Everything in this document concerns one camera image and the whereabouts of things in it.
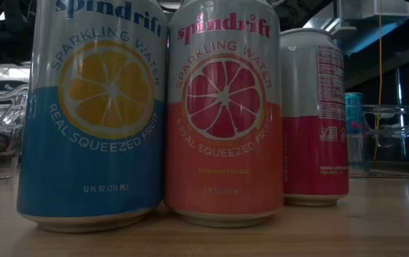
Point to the blue slim drink can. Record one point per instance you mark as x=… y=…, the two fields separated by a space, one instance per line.
x=354 y=114

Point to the orange grapefruit Spindrift can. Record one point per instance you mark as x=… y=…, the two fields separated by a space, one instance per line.
x=223 y=171

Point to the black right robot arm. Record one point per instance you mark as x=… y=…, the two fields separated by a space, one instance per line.
x=297 y=12

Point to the shiny vertical pole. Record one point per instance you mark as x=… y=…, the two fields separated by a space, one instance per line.
x=399 y=85

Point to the pink white Spindrift can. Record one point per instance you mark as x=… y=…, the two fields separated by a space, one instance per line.
x=311 y=153

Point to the blue lemon Spindrift can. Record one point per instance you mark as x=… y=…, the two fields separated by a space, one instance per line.
x=91 y=160

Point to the black softbox light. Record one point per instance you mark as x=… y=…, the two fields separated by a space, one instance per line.
x=8 y=85

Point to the white ceiling duct box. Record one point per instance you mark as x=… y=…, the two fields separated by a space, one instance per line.
x=375 y=7

